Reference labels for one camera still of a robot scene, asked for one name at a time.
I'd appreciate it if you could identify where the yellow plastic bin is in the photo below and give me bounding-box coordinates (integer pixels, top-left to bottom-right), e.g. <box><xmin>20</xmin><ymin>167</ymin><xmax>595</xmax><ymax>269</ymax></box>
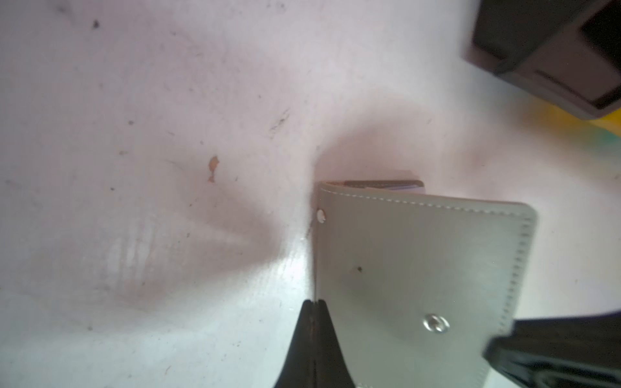
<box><xmin>590</xmin><ymin>109</ymin><xmax>621</xmax><ymax>137</ymax></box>

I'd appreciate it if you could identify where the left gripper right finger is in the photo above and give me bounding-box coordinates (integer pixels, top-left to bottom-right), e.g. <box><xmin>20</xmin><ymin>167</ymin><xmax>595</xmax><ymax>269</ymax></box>
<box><xmin>314</xmin><ymin>300</ymin><xmax>356</xmax><ymax>388</ymax></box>

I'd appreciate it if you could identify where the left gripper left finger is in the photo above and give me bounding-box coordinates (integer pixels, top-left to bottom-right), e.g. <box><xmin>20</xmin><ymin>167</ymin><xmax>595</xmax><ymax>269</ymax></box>
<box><xmin>274</xmin><ymin>300</ymin><xmax>315</xmax><ymax>388</ymax></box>

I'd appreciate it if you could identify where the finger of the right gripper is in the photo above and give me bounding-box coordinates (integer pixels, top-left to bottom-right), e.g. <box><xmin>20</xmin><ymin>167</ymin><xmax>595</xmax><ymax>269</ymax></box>
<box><xmin>484</xmin><ymin>311</ymin><xmax>620</xmax><ymax>387</ymax></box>

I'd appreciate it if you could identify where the black plastic bin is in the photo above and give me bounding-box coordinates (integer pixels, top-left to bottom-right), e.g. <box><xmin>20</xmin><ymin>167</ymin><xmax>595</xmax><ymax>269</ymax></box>
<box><xmin>466</xmin><ymin>1</ymin><xmax>620</xmax><ymax>120</ymax></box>

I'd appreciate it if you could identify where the grey leather card holder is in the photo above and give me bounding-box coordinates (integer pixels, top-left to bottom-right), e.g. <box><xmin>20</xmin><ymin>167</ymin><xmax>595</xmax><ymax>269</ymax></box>
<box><xmin>314</xmin><ymin>182</ymin><xmax>537</xmax><ymax>387</ymax></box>

